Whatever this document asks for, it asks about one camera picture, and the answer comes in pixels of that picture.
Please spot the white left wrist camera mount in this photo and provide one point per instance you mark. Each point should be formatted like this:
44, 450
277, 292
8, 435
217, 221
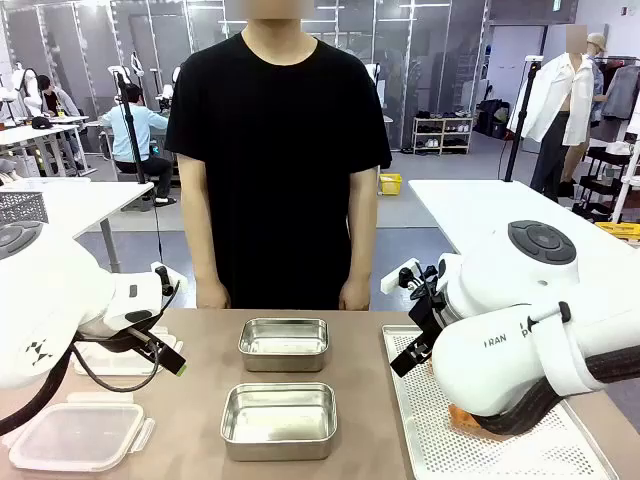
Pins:
177, 282

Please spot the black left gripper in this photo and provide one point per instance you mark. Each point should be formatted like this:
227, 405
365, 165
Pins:
120, 342

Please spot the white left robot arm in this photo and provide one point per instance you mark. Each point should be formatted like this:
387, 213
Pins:
50, 290

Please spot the seated person in light blue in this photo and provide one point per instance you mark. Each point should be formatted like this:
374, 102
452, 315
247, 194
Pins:
132, 130

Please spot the white table with grey leg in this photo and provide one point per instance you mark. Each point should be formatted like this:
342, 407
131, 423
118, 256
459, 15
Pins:
85, 200

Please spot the mannequin with beige hat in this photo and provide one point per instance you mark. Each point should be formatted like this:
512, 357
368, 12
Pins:
597, 65

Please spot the person in black t-shirt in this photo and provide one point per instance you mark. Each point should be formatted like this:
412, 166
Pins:
280, 150

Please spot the black rolling cart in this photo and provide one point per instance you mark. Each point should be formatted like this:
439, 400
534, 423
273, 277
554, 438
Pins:
602, 185

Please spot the white shoe rack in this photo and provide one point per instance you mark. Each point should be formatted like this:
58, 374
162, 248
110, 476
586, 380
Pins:
442, 135

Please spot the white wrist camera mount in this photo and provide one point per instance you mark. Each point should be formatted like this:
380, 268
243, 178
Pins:
392, 281
177, 282

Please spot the large steel rectangular container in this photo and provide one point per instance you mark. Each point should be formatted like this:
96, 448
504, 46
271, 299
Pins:
279, 420

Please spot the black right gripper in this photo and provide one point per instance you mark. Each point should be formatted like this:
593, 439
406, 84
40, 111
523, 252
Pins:
430, 315

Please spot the perforated metal baking tray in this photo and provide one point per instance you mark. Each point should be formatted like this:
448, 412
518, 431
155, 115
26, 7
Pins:
435, 440

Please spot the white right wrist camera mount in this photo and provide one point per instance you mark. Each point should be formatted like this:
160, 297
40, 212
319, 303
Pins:
392, 281

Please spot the small yellow crate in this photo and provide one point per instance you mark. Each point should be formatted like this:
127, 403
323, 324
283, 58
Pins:
391, 184

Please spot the person's left hand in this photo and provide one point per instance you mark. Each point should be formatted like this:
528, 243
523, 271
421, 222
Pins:
356, 296

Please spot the person's right forearm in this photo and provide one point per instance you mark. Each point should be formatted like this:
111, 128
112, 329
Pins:
200, 225

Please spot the black tripod stand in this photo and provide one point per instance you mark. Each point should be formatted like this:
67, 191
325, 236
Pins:
131, 130

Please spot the person's right hand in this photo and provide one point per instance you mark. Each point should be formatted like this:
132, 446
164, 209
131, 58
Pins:
212, 296

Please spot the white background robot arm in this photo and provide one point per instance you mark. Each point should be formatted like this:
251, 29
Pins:
374, 72

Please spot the grey perforated basket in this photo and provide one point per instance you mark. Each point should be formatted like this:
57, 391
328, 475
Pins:
22, 206

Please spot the seated person in grey jacket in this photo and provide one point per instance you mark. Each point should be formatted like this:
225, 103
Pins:
57, 100

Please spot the person's left forearm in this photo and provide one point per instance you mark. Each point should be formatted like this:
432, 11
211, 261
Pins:
361, 225

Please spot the flat yellow crate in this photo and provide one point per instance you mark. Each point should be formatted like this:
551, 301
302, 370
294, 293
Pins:
620, 231

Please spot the black stand with white top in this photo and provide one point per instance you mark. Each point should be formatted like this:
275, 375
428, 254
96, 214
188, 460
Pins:
517, 130

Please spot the small steel rectangular container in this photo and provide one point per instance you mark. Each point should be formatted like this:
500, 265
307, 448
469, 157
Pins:
283, 340

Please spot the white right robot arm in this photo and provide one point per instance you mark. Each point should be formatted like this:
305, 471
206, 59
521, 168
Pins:
500, 300

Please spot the clear plastic clip lid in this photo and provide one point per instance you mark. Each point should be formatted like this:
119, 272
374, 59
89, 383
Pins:
75, 435
115, 365

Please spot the mannequin with white shirt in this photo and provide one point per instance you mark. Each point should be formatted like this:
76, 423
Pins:
555, 100

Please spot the large white table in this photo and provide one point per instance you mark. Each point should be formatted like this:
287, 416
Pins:
475, 210

